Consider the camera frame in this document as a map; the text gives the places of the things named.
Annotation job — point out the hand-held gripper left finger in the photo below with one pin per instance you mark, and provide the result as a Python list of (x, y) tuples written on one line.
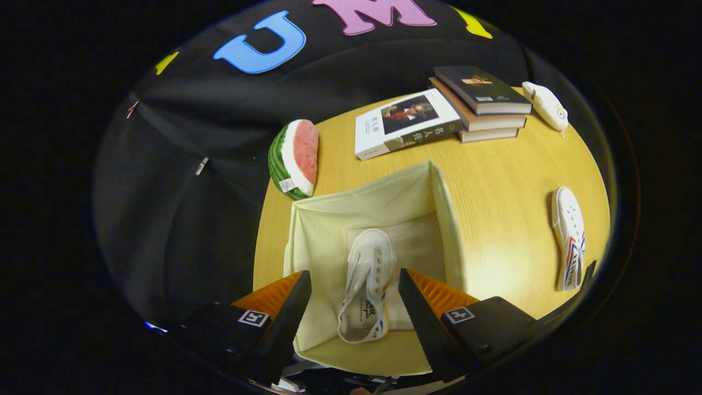
[(285, 329)]

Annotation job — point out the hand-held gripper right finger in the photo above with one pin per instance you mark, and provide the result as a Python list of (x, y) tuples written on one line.
[(425, 329)]

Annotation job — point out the white canvas shoe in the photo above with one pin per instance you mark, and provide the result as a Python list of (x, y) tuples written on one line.
[(567, 230), (373, 263)]

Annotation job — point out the beige fabric storage box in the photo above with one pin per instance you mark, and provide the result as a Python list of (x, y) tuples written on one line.
[(329, 219)]

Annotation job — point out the watermelon slice plush toy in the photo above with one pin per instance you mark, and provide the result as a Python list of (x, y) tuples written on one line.
[(301, 156)]

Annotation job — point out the silver clip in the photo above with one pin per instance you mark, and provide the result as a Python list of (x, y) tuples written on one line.
[(202, 165)]

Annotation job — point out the thin brown book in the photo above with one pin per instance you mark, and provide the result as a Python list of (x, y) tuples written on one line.
[(488, 135)]

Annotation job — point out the white portrait cover book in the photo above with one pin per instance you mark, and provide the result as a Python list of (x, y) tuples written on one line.
[(406, 120)]

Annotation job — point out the brown cover book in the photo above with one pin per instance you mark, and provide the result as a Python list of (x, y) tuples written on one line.
[(488, 122)]

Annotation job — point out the white plush toy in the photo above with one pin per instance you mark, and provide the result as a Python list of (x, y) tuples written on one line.
[(545, 104)]

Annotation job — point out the pink clip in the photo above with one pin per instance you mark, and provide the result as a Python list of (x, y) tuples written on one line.
[(132, 108)]

